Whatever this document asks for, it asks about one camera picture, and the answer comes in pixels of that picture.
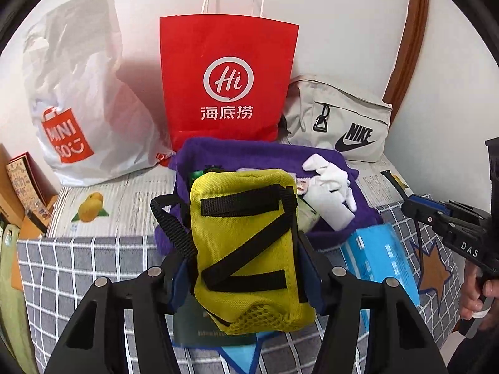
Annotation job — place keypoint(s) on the grey waist bag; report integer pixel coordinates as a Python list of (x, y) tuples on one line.
[(343, 117)]

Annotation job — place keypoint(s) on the blue tissue pack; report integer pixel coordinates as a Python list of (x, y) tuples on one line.
[(378, 261)]

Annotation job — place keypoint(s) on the red paper bag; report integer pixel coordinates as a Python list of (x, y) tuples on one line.
[(226, 46)]

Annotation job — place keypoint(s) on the person's right hand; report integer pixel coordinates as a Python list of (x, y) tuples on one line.
[(469, 296)]

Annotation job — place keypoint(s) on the fruit print bed sheet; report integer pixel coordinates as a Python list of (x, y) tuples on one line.
[(128, 206)]

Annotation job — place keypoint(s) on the person's dark clothing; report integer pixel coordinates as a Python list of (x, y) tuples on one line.
[(479, 358)]

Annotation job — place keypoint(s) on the wooden headboard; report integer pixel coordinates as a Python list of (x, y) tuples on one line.
[(9, 202)]

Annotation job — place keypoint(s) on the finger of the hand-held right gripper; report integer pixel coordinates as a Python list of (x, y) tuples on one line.
[(425, 201), (423, 214)]

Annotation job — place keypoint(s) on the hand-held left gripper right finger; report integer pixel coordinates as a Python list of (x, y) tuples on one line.
[(314, 280)]

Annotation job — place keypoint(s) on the purple towel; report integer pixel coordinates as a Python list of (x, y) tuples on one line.
[(249, 156)]

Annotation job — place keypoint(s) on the white cotton glove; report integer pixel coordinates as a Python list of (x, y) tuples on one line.
[(331, 175)]

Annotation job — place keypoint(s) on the dark green tin box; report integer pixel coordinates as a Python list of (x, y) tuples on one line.
[(195, 327)]

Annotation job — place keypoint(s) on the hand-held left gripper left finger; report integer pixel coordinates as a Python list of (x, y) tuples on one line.
[(180, 288)]

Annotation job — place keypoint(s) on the white plastic shopping bag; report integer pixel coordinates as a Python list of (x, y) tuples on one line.
[(89, 105)]

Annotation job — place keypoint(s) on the grey checkered blanket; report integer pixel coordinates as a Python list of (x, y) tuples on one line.
[(78, 265)]

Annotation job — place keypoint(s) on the pale green quilt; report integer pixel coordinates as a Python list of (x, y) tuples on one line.
[(13, 311)]

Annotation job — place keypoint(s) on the pale green wipes packet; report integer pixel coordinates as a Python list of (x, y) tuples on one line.
[(310, 210)]

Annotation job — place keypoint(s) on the brown wooden door frame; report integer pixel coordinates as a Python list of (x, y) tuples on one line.
[(409, 39)]

